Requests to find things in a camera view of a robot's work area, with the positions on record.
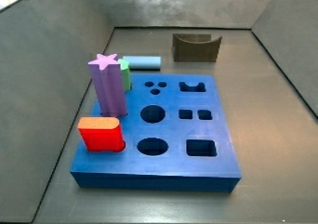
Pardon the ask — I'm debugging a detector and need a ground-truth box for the light blue oval cylinder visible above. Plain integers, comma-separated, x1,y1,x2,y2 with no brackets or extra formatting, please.
123,56,162,70

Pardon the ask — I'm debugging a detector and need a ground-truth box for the blue shape sorter board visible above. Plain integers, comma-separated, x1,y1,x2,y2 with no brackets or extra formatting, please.
71,73,241,192

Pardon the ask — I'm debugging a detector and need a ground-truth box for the black cradle fixture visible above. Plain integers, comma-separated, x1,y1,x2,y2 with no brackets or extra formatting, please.
173,33,222,62

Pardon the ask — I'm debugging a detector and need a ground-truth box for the green hexagon peg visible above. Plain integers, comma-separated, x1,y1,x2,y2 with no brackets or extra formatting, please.
118,59,133,92

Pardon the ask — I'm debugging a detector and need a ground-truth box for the red oblong peg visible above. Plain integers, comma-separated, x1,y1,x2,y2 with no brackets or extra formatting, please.
78,117,126,152

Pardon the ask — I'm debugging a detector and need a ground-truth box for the purple star peg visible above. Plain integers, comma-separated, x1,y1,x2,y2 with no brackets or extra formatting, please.
89,54,129,117

